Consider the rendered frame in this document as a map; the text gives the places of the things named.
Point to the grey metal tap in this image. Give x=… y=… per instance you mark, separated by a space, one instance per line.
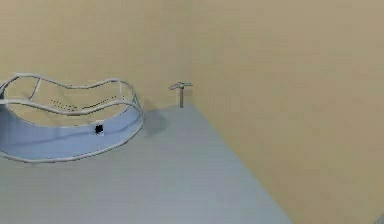
x=181 y=93

